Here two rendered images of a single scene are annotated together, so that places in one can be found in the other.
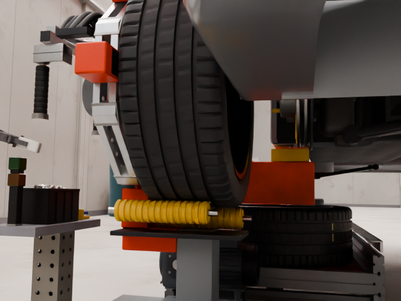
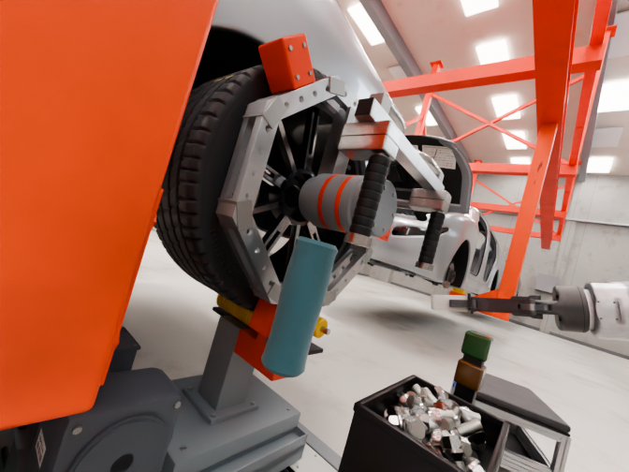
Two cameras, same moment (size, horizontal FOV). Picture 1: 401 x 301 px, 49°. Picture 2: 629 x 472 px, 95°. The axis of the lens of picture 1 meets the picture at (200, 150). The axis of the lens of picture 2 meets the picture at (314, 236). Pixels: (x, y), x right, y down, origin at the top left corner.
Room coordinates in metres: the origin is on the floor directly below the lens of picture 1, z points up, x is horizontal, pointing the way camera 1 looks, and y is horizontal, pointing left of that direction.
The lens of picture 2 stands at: (1.94, 0.50, 0.72)
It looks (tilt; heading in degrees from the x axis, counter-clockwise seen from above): 2 degrees up; 206
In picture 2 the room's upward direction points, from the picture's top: 16 degrees clockwise
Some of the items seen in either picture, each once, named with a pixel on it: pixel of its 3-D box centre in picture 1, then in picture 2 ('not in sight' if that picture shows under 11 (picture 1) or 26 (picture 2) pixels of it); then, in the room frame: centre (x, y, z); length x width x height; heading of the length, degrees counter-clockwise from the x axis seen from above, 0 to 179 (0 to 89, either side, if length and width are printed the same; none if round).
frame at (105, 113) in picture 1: (145, 93); (323, 200); (1.27, 0.17, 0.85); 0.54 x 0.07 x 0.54; 166
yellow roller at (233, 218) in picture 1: (199, 217); (246, 311); (1.23, 0.00, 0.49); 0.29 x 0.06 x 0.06; 76
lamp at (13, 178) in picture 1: (17, 180); (470, 373); (1.35, 0.57, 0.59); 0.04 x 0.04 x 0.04; 76
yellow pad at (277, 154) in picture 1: (290, 156); not in sight; (1.70, -0.35, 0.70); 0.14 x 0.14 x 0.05; 76
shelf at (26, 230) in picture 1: (50, 226); not in sight; (1.54, 0.52, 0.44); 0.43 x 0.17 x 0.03; 166
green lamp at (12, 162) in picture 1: (17, 163); (477, 345); (1.35, 0.57, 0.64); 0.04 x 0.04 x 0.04; 76
